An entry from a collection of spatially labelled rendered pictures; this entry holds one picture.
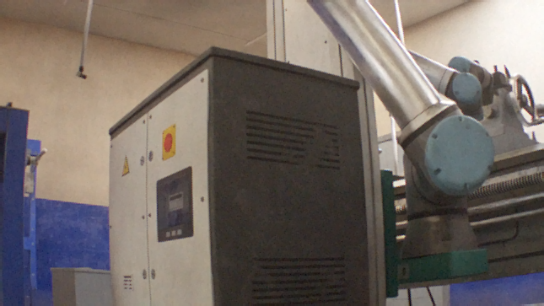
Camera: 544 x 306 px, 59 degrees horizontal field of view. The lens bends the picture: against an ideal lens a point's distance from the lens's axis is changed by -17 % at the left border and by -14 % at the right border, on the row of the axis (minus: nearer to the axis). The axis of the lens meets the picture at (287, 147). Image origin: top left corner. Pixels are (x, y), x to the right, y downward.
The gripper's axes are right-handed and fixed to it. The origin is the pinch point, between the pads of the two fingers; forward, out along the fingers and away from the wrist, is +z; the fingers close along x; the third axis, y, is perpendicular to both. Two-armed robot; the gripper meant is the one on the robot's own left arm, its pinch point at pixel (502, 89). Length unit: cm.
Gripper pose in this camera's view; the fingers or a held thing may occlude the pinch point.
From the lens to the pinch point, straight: 208.5
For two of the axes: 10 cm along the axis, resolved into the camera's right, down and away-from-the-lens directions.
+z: 7.7, 1.3, 6.2
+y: -0.4, -9.7, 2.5
